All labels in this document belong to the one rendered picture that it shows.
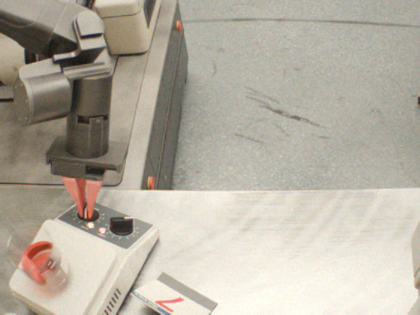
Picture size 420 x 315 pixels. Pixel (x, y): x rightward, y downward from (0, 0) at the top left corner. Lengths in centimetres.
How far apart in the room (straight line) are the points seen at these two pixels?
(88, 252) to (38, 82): 22
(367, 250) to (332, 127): 113
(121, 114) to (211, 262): 79
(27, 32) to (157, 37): 103
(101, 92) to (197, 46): 152
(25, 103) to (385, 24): 187
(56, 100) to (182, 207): 27
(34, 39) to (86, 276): 30
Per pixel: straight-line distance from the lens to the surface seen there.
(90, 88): 65
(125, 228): 74
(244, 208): 79
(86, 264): 68
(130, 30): 155
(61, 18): 67
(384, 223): 78
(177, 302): 71
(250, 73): 203
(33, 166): 145
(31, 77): 64
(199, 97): 196
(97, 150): 68
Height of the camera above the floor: 142
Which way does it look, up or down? 52 degrees down
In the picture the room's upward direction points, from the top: 10 degrees counter-clockwise
